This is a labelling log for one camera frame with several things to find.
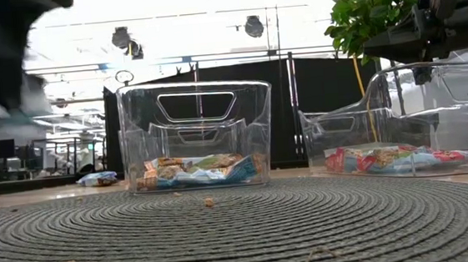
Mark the green potted plant black pot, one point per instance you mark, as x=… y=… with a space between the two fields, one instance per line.
x=366 y=7

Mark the black metal table frame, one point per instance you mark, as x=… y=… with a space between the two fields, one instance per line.
x=33 y=186

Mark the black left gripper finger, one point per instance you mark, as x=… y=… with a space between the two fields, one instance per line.
x=8 y=77

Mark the clear plastic bin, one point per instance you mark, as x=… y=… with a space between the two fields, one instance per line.
x=335 y=135
x=260 y=145

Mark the black computer monitor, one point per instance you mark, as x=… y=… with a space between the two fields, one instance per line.
x=0 y=149

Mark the black workstation frame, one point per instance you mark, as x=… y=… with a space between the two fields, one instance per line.
x=72 y=154

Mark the red granola bar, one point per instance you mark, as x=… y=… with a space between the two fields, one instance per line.
x=449 y=156
x=345 y=162

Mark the black round ceiling spotlight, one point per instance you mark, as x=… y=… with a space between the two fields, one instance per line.
x=121 y=37
x=253 y=26
x=136 y=51

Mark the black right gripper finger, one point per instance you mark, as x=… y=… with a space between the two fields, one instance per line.
x=402 y=38

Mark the curtain support stand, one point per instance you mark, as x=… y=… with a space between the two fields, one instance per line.
x=196 y=71
x=294 y=101

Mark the grey round woven placemat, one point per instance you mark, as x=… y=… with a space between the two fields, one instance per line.
x=242 y=239

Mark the black curtain partition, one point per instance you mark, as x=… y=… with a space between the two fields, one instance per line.
x=322 y=86

